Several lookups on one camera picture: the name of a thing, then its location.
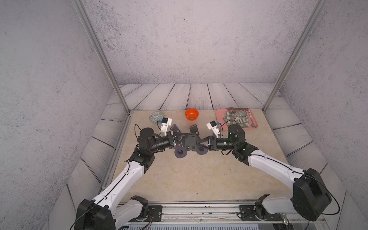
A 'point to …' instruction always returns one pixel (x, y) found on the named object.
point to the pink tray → (252, 115)
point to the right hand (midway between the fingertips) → (198, 146)
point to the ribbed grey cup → (240, 116)
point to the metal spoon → (252, 124)
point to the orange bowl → (191, 114)
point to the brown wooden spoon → (232, 109)
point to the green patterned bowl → (155, 116)
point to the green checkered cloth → (229, 118)
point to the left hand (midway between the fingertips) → (189, 138)
